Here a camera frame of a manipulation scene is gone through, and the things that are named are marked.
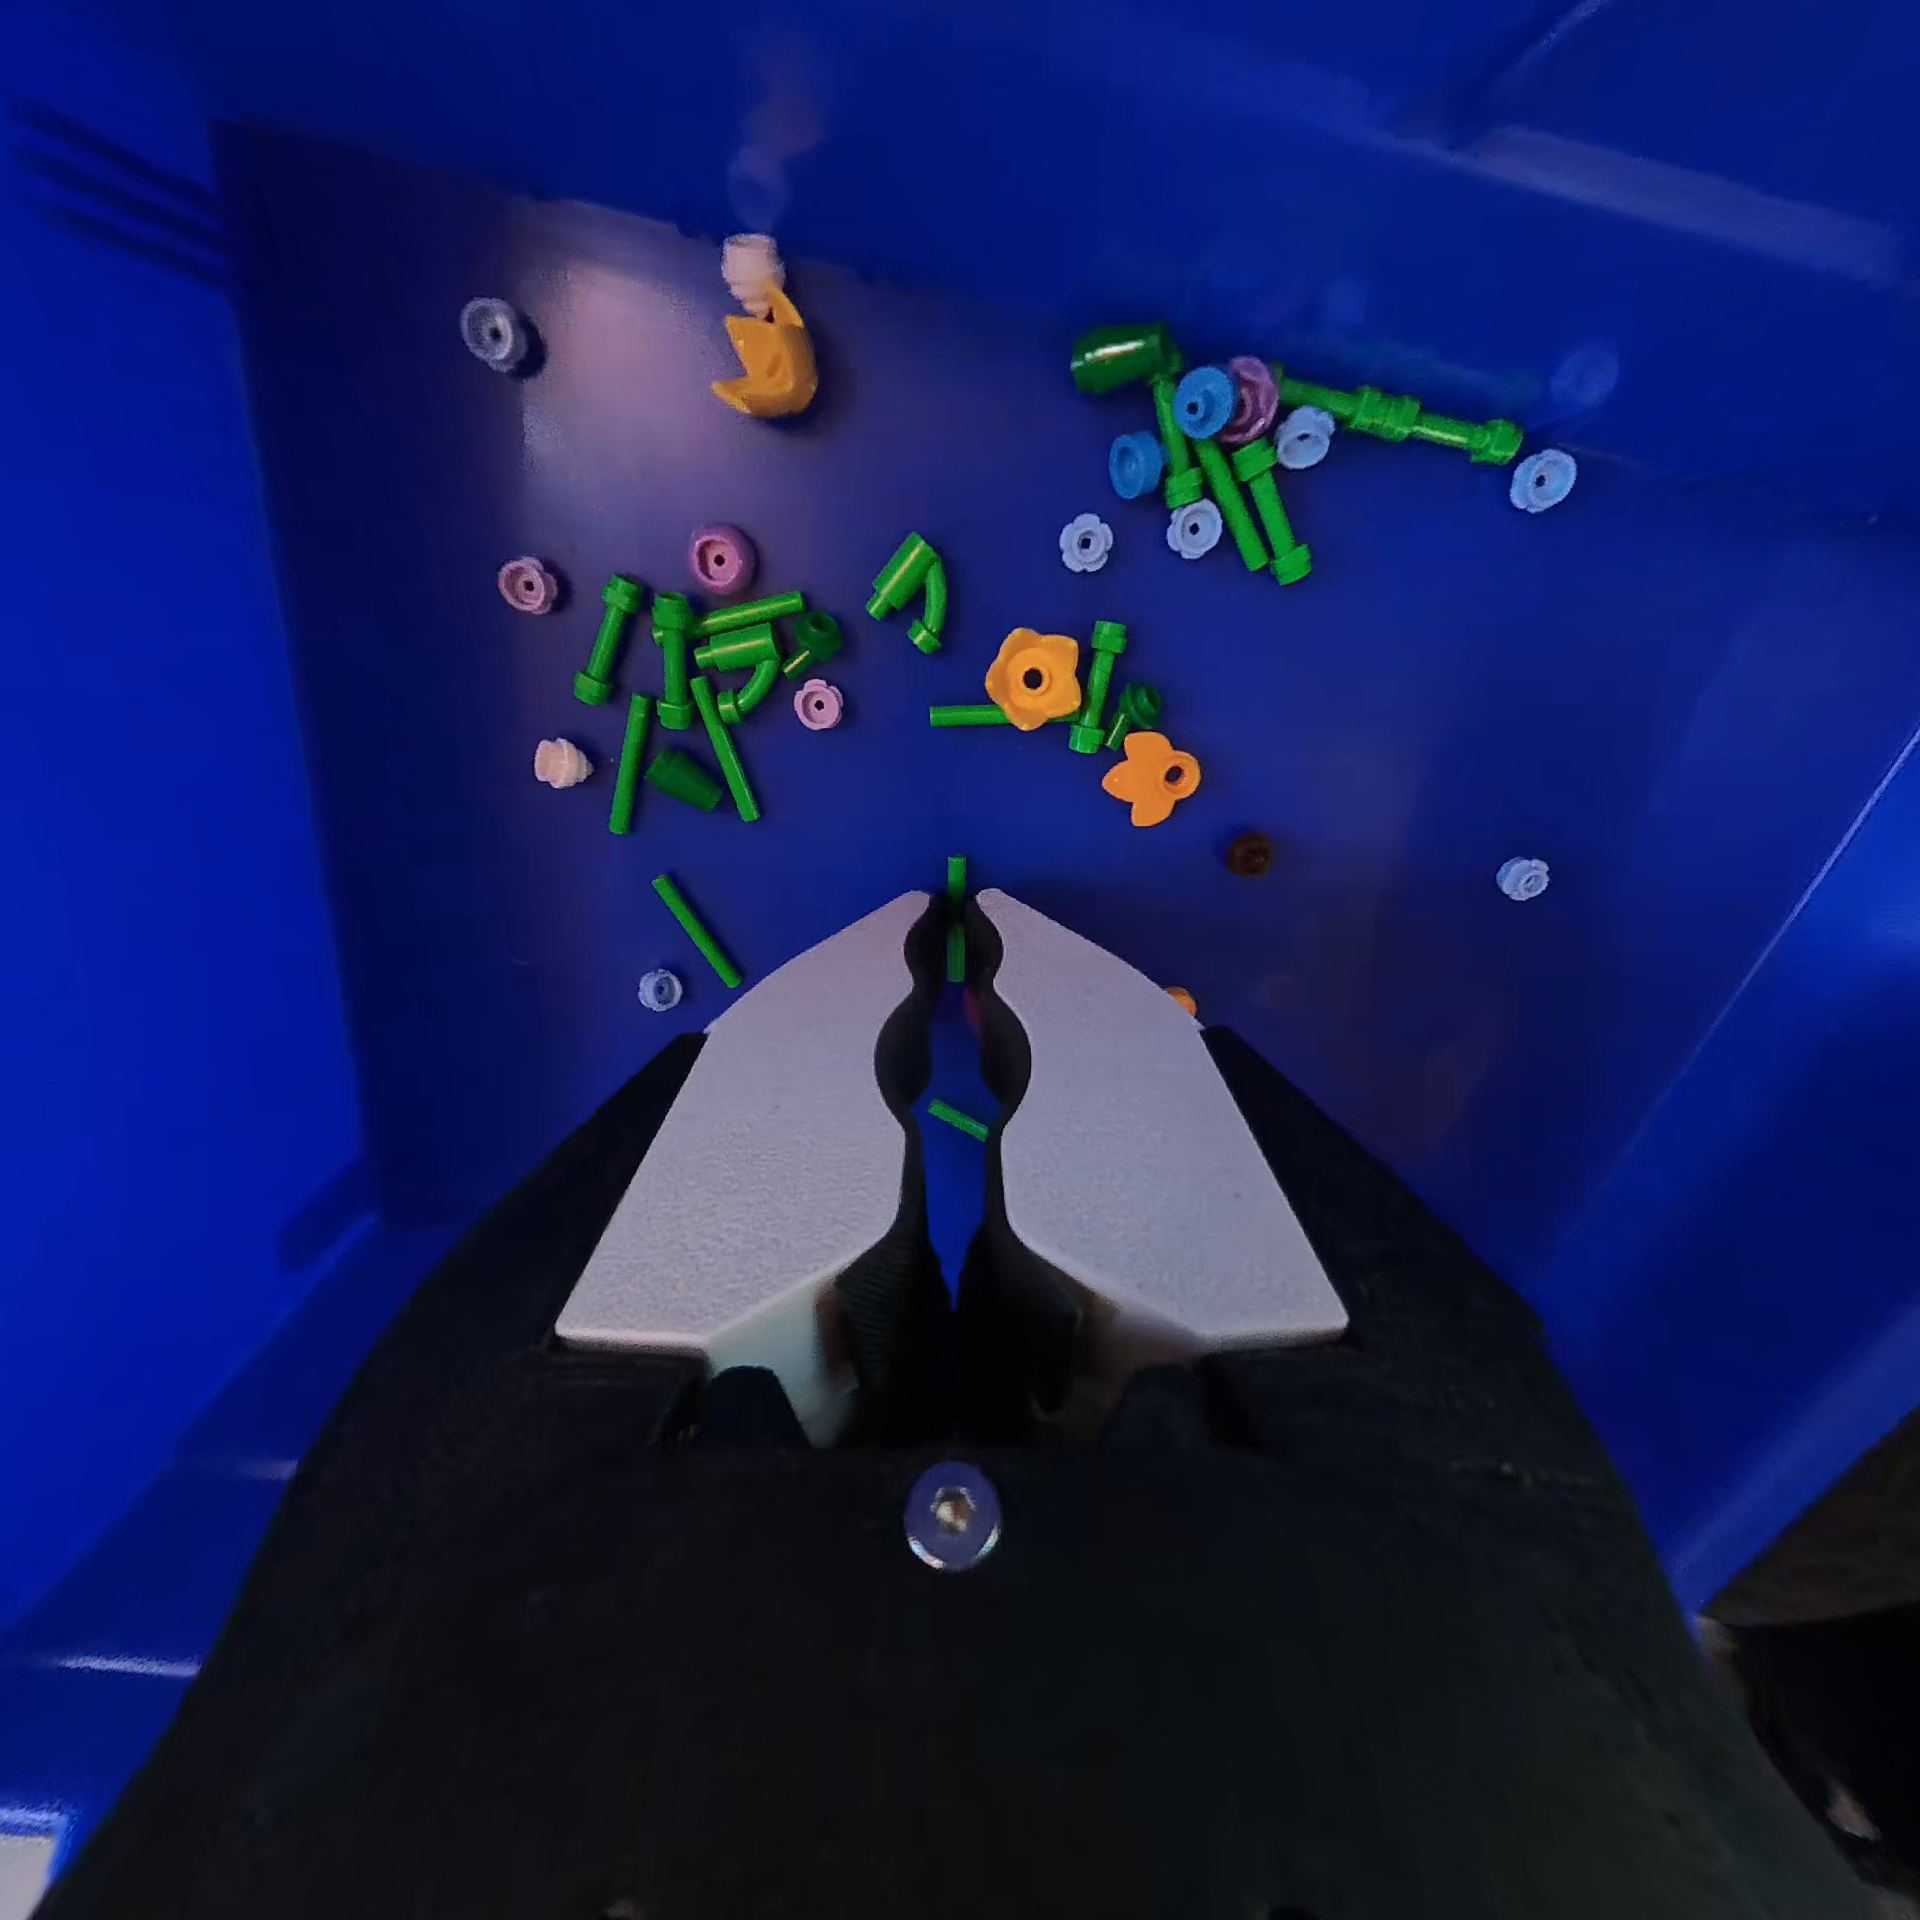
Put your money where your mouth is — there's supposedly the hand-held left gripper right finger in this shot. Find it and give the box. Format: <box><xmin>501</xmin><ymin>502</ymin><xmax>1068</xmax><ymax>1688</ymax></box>
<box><xmin>968</xmin><ymin>889</ymin><xmax>1354</xmax><ymax>1414</ymax></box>

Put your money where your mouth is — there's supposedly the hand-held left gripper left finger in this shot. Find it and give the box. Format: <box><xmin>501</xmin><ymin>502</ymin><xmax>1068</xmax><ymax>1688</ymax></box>
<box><xmin>555</xmin><ymin>889</ymin><xmax>956</xmax><ymax>1414</ymax></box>

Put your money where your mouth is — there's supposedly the pile of toy brick pieces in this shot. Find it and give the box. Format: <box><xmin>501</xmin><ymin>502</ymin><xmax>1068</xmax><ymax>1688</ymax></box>
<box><xmin>459</xmin><ymin>235</ymin><xmax>1587</xmax><ymax>1148</ymax></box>

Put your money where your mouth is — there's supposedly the blue storage bin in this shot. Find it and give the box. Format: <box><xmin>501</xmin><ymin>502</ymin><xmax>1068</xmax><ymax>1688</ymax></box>
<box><xmin>0</xmin><ymin>0</ymin><xmax>1920</xmax><ymax>1920</ymax></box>

